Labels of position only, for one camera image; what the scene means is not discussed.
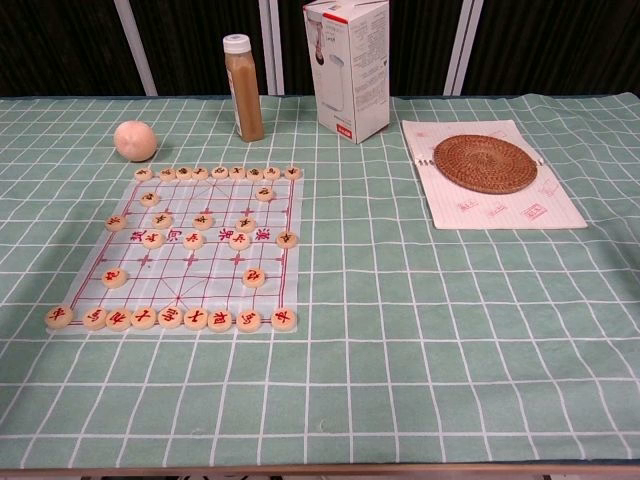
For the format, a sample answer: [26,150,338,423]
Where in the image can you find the white metal frame post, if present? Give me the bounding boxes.
[112,0,159,97]
[442,0,486,96]
[257,0,286,96]

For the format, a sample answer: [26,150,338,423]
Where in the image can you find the white cardboard product box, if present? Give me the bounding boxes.
[301,0,392,146]

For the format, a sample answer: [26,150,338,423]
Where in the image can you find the green checked tablecloth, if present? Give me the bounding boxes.
[0,93,640,472]

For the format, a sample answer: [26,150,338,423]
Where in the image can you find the pink peach ball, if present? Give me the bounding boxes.
[113,119,159,163]

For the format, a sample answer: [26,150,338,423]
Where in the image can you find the brown drink bottle white cap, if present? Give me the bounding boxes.
[222,33,266,144]

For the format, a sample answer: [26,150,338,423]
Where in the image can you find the round woven rattan coaster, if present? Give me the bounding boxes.
[432,134,540,193]

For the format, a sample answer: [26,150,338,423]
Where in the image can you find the translucent Chinese chess board sheet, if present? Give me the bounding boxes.
[51,174,306,338]

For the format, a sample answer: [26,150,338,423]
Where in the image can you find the black background curtain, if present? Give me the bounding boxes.
[0,0,640,99]

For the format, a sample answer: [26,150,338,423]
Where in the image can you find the white spiral notebook red stamps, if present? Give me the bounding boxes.
[400,118,589,232]

